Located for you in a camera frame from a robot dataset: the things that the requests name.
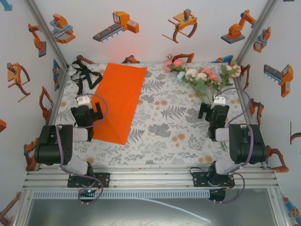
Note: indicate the orange wrapping paper sheet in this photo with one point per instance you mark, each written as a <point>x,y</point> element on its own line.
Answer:
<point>120,99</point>

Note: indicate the black printed ribbon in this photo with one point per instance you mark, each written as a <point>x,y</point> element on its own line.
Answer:
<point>80,87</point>

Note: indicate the pink fake rose long stem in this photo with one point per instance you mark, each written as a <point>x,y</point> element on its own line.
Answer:
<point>212,76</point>

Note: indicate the white fake rose stem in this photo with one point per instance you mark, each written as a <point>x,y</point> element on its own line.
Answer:
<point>191,73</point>

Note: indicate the pink fake rose bud stem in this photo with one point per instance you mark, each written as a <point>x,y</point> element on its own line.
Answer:
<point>176,63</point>

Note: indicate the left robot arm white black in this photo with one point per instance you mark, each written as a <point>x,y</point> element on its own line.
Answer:
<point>49,146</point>

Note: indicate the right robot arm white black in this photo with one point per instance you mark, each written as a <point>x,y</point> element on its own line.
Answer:
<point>247,146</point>

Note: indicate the small circuit board green light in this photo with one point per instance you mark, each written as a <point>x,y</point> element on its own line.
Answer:
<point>88,191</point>

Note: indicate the small black electronics box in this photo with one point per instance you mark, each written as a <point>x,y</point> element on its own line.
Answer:
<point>217,194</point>

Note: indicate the thin white tube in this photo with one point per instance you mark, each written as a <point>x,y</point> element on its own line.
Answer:
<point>188,213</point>

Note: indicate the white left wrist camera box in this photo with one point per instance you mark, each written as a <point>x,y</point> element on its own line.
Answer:
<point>82,100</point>

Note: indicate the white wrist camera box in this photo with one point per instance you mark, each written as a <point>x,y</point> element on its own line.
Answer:
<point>219,101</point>
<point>82,100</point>

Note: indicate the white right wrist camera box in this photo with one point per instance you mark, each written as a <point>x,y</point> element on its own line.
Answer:
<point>219,101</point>

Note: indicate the aluminium side rail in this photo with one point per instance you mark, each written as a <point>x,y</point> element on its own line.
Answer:
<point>58,94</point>
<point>248,118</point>

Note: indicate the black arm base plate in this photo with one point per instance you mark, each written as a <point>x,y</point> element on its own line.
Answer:
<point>104,180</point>
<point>200,180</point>

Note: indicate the aluminium frame rails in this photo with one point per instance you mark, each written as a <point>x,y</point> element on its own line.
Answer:
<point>152,176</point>

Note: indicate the aluminium corner post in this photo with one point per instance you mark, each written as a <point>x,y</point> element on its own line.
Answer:
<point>255,30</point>
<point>47,35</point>

